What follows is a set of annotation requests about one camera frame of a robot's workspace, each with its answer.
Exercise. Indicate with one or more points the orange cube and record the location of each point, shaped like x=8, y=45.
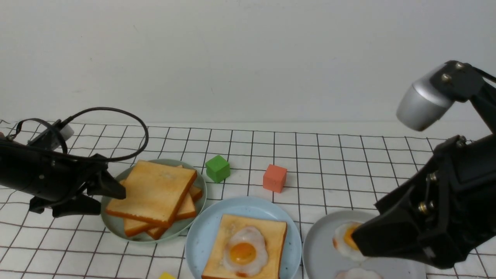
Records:
x=274, y=178

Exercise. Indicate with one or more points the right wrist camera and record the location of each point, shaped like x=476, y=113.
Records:
x=422, y=104

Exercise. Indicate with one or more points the grey speckled plate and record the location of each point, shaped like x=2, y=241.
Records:
x=322, y=261

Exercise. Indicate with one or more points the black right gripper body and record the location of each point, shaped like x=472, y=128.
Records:
x=455, y=194

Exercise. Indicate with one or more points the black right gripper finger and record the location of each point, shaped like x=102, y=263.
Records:
x=397, y=233

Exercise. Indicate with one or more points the yellow cube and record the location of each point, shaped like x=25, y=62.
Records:
x=166, y=275

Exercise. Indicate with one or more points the white black grid tablecloth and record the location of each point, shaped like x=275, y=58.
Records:
x=339, y=167

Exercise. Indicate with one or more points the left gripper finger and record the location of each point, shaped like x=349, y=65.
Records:
x=104, y=184
x=79, y=205

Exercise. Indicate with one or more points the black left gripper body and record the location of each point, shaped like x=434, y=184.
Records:
x=53, y=178

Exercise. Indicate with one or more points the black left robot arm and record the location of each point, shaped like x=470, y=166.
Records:
x=7, y=162

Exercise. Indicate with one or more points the green cube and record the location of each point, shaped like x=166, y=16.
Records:
x=218, y=169

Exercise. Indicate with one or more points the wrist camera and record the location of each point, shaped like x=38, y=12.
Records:
x=54, y=136
x=422, y=104

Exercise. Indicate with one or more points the green plate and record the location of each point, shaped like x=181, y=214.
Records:
x=116, y=226

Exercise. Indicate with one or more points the fried egg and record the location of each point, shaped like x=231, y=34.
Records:
x=245, y=254
x=358, y=273
x=344, y=243

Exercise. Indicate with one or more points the light blue plate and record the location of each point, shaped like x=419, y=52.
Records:
x=203, y=231

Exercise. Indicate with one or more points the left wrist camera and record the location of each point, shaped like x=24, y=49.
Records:
x=54, y=136

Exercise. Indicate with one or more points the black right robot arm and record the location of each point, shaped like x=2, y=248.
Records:
x=462, y=83

